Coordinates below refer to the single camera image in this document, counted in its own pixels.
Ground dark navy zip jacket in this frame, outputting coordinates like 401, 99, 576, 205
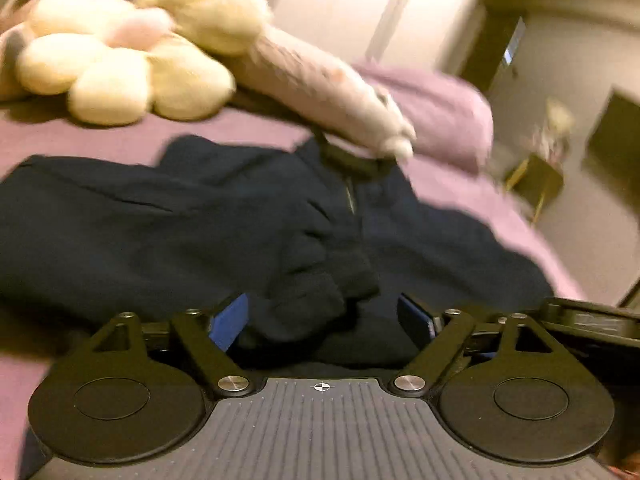
1, 136, 552, 370

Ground yellow leg side table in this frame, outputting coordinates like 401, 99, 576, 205
503, 153, 565, 224

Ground wrapped flower bouquet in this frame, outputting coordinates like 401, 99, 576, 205
532, 96, 575, 166

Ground purple pillow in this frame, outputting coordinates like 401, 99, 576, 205
354, 62, 494, 176

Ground long pink rabbit plush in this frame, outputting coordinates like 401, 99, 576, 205
136, 0, 418, 164

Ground purple bed blanket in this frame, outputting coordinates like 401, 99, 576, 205
1, 96, 585, 479

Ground yellow flower plush pillow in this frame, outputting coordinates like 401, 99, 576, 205
14, 0, 238, 127

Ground dark wall television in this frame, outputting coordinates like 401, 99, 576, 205
587, 88, 640, 182

